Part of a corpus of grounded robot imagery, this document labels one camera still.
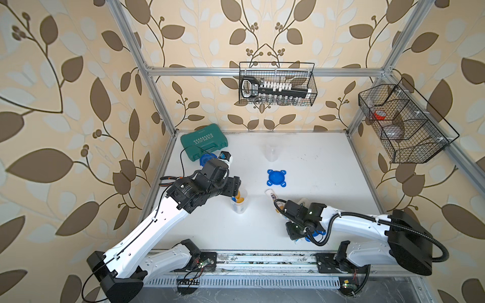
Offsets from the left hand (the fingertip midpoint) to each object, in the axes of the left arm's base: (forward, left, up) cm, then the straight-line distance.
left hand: (231, 179), depth 70 cm
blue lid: (+16, -21, -24) cm, 36 cm away
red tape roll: (+27, -63, +10) cm, 69 cm away
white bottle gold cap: (-2, -3, -14) cm, 15 cm away
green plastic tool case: (+38, +19, -20) cm, 47 cm away
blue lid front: (-20, -27, +2) cm, 33 cm away
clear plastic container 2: (+30, -20, -20) cm, 41 cm away
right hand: (-13, -25, -25) cm, 38 cm away
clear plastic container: (-4, -3, -19) cm, 20 cm away
